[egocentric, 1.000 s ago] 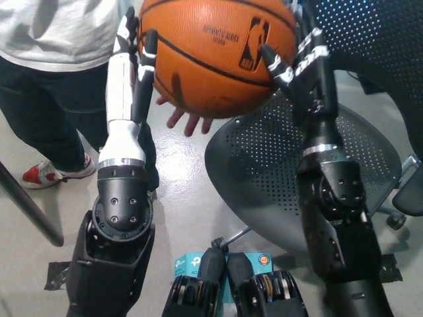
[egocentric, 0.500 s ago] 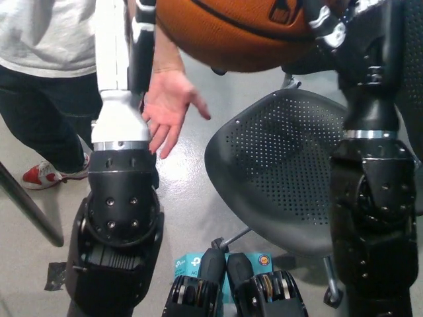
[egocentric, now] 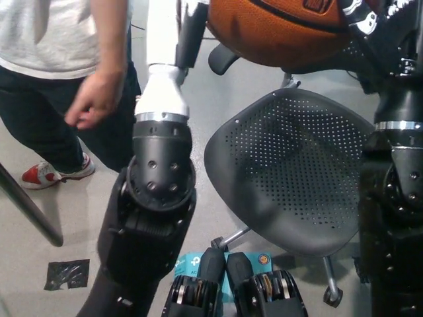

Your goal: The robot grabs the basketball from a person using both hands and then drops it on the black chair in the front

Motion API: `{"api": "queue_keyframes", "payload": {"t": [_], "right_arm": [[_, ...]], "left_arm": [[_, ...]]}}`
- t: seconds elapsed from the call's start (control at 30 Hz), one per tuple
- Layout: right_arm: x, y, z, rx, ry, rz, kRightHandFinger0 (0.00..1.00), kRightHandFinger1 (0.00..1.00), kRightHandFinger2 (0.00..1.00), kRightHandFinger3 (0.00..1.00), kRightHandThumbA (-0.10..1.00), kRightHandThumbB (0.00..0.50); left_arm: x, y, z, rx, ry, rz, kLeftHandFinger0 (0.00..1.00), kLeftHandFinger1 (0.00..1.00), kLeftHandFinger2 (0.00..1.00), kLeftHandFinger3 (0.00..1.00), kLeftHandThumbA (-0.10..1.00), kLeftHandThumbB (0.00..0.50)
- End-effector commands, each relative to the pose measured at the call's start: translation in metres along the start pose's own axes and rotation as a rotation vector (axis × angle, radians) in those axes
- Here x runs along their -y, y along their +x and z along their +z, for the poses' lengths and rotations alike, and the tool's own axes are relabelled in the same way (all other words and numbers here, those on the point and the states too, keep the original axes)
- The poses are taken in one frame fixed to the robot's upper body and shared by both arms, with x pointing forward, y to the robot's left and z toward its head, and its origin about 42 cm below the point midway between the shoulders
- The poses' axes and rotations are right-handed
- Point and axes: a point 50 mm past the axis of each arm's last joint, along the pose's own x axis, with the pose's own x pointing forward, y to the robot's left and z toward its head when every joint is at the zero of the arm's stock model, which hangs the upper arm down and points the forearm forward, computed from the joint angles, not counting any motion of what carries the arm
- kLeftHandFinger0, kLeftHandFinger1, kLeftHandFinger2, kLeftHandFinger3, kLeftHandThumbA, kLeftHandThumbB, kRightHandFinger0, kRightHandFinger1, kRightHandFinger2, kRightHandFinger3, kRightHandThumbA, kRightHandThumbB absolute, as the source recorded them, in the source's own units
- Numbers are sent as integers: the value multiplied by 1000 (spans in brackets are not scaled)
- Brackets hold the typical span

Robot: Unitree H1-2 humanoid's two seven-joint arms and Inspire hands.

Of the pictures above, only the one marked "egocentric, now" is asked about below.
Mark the person's bare left hand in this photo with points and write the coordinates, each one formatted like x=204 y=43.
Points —
x=99 y=95

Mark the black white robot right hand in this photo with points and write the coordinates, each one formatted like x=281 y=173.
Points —
x=396 y=66

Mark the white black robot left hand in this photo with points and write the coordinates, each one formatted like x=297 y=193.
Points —
x=162 y=92

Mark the orange Wilson NBA basketball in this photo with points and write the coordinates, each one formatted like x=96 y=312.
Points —
x=281 y=33

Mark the black perforated chair backrest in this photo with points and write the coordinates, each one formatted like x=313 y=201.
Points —
x=330 y=66

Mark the black curved chair armrest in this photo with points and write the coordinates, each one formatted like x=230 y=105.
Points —
x=223 y=59

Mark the person in grey shirt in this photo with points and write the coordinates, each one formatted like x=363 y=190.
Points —
x=33 y=33

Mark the black perforated chair seat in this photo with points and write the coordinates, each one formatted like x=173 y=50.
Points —
x=291 y=171

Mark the red white right sneaker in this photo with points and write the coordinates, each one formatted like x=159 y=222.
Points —
x=46 y=175

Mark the black metal pole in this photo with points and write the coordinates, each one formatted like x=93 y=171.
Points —
x=26 y=204

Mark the teal TP-Link box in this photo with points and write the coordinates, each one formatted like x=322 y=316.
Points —
x=190 y=262

